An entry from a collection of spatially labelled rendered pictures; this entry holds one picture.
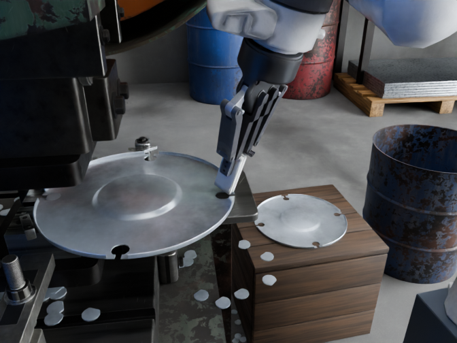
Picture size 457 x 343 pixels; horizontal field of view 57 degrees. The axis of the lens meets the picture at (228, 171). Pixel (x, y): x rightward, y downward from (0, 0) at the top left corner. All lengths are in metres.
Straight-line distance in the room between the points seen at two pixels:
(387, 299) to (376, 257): 0.39
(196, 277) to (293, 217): 0.70
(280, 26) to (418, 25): 0.13
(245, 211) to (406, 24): 0.32
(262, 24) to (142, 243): 0.30
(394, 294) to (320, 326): 0.39
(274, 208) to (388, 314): 0.54
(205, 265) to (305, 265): 0.54
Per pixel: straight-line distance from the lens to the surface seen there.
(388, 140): 1.83
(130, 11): 0.89
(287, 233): 1.29
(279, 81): 0.51
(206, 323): 0.63
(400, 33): 0.46
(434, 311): 1.01
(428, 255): 1.69
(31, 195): 0.70
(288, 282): 1.23
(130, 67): 3.99
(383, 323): 1.58
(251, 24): 0.47
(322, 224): 1.35
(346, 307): 1.40
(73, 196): 0.67
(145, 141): 0.79
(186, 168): 0.71
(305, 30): 0.48
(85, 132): 0.53
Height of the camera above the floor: 1.11
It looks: 28 degrees down
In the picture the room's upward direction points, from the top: straight up
